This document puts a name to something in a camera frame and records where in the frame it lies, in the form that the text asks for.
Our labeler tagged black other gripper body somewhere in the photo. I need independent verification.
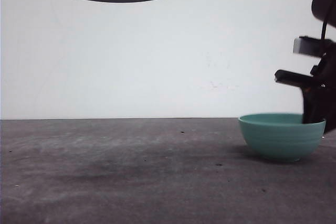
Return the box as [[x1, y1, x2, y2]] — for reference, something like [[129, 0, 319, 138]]
[[310, 40, 335, 88]]

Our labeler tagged dark robot arm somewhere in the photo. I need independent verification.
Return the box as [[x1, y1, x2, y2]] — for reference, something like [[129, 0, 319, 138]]
[[275, 0, 335, 133]]

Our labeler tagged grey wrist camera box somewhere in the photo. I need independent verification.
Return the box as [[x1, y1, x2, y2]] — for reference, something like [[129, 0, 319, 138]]
[[293, 36, 323, 58]]

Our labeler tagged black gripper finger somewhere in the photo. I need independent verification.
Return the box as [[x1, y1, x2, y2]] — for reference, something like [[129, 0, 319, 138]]
[[300, 87, 335, 133], [275, 70, 323, 88]]

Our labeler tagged black camera cable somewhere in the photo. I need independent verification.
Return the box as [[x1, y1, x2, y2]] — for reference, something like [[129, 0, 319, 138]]
[[320, 11, 330, 40]]

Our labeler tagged teal ceramic bowl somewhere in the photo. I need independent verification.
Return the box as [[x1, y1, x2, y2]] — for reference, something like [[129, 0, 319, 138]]
[[238, 113, 326, 162]]

